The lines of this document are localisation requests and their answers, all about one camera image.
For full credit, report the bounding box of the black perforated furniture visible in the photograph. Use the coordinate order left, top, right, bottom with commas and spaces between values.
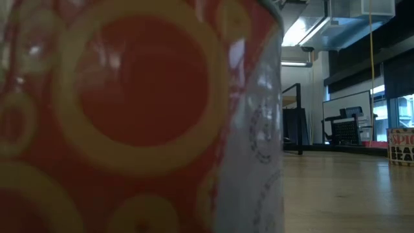
321, 105, 370, 146

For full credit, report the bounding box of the ceiling strip lamp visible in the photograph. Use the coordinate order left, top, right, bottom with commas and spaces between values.
280, 60, 313, 68

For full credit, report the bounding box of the orange circle pattern can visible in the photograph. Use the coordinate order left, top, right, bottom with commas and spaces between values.
0, 0, 286, 233

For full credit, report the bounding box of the red low item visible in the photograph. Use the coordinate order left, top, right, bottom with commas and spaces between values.
361, 140, 389, 149

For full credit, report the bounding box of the whiteboard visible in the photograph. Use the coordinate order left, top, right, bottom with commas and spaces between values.
321, 90, 373, 146

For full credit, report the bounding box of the wooden shelf black frame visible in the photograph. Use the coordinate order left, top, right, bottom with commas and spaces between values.
281, 82, 304, 156

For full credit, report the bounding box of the yellow hanging cable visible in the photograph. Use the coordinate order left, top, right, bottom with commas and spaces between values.
367, 0, 376, 147

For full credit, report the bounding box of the dark standing panel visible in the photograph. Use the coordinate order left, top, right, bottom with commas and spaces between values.
282, 107, 311, 146

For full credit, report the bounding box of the black aluminium rig frame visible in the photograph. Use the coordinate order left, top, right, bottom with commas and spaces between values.
283, 143, 389, 159

